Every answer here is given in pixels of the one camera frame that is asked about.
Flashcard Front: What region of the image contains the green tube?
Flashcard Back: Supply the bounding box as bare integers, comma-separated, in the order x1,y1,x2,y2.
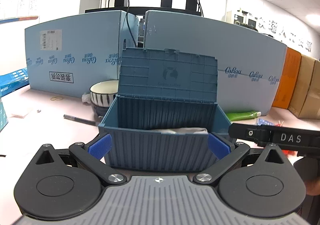
226,111,261,122

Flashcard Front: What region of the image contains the person's right hand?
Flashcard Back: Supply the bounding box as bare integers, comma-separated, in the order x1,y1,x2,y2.
293,157,319,196

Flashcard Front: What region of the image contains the striped ceramic bowl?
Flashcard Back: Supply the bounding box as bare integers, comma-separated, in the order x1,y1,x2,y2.
90,80,118,117

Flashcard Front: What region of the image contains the blue container storage box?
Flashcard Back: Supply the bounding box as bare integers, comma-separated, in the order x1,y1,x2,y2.
99,48,235,172

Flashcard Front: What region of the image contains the grey cloth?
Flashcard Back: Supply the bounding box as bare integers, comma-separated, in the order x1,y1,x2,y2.
149,127,208,135

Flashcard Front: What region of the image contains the left light blue carton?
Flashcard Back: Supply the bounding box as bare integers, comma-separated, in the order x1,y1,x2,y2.
24,10,138,97

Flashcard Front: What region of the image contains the right light blue carton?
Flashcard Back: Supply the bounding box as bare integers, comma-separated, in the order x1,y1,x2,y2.
143,10,288,117

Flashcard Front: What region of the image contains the orange cardboard box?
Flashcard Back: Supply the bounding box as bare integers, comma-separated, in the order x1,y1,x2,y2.
272,48,302,109

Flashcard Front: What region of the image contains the dark pen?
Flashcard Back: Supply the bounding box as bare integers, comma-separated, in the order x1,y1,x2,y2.
63,114,99,126

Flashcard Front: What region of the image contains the yellow rubber band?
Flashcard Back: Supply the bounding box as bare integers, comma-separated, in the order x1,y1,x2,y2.
50,96,63,101

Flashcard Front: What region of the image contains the blue wet wipes pack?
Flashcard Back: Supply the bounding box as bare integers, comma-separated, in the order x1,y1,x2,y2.
256,118,274,126

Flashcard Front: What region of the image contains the light blue carton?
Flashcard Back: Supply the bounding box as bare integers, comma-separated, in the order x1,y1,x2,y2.
24,10,138,97
143,10,288,117

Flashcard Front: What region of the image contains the brown cardboard box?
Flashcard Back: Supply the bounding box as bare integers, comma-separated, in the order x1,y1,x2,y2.
288,55,320,119

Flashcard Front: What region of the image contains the blue box at left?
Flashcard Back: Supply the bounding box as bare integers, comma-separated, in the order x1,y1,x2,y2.
0,68,29,97

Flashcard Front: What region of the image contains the black power adapter right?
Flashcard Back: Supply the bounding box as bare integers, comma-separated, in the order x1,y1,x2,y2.
185,0,197,11

